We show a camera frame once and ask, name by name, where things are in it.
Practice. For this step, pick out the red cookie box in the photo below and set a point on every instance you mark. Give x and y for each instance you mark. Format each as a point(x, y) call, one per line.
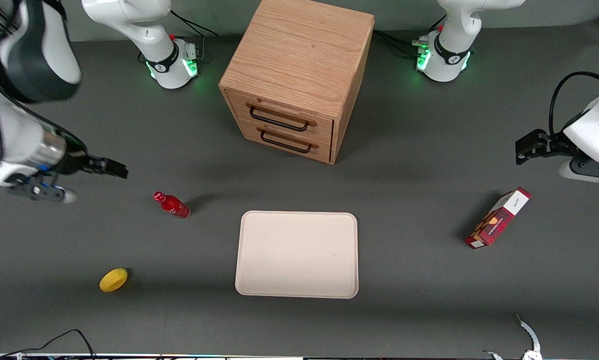
point(497, 220)

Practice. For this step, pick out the white curved plastic strip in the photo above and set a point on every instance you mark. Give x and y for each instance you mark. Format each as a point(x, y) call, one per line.
point(529, 331)

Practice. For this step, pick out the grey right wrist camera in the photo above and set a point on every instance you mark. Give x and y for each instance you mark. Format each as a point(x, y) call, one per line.
point(39, 191)

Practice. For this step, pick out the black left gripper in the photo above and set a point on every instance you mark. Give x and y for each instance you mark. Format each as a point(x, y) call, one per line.
point(552, 143)

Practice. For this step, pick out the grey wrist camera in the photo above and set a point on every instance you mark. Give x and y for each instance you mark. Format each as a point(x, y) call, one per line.
point(582, 172)
point(39, 191)

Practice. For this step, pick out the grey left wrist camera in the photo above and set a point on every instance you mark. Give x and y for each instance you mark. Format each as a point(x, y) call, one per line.
point(582, 172)

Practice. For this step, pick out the yellow lemon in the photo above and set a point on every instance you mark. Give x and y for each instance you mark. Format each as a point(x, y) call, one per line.
point(113, 280)

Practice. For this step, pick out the red coke bottle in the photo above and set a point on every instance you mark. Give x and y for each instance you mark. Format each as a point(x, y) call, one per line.
point(172, 205)

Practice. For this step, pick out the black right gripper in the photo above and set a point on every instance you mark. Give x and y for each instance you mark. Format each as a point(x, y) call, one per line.
point(77, 161)

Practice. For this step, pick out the wooden drawer cabinet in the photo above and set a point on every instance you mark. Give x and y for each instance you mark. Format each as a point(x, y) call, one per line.
point(294, 55)

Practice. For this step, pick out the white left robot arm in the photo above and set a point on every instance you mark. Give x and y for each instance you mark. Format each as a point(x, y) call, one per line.
point(454, 55)

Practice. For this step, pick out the beige rectangular tray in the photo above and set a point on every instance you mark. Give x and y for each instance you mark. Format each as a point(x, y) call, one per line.
point(299, 255)

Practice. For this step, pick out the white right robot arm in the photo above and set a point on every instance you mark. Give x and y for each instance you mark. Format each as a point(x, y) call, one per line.
point(9, 125)

